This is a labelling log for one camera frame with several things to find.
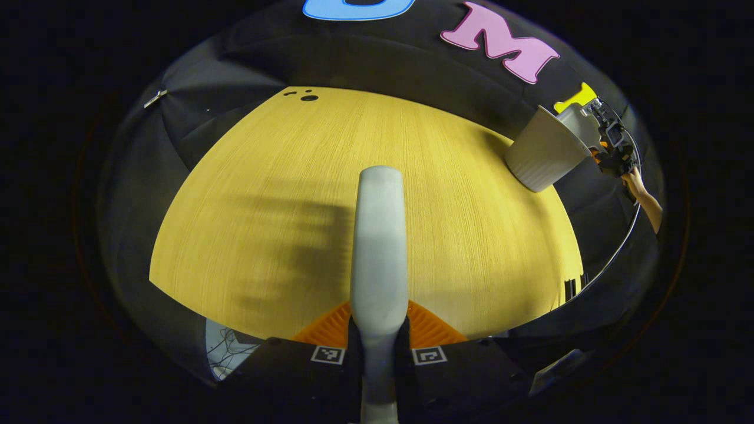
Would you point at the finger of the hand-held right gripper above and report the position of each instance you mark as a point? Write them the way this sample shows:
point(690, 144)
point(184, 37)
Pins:
point(599, 156)

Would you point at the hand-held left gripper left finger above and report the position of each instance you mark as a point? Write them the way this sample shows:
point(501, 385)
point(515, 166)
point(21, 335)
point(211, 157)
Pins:
point(294, 377)

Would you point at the white ribbed garbage bin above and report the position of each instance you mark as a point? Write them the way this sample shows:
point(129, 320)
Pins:
point(545, 153)

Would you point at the black backdrop cloth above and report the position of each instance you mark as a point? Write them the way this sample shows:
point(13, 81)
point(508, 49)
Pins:
point(383, 59)

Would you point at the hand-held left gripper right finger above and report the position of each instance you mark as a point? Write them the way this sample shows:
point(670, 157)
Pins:
point(465, 377)

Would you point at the wooden desktop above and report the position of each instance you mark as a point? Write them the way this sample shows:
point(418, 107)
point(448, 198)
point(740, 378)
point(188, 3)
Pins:
point(265, 176)

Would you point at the silver metal clip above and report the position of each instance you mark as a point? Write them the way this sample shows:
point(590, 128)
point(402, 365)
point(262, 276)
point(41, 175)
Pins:
point(155, 98)

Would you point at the white plastic dustpan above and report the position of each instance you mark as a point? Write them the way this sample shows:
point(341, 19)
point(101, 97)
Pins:
point(580, 122)

